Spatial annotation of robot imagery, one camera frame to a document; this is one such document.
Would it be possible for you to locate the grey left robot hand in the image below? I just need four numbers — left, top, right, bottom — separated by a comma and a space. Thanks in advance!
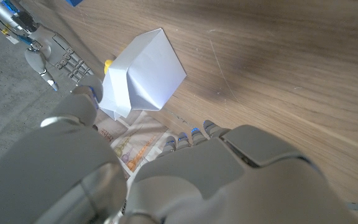
0, 76, 358, 224

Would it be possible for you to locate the printed bookshelf backdrop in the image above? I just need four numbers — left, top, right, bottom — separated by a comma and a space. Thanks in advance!
93, 108, 181, 223

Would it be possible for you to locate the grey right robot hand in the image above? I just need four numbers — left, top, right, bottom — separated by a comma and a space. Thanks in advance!
0, 0, 94, 91

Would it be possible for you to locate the white paper milk carton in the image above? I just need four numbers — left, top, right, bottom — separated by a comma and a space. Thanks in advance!
99, 27, 188, 121

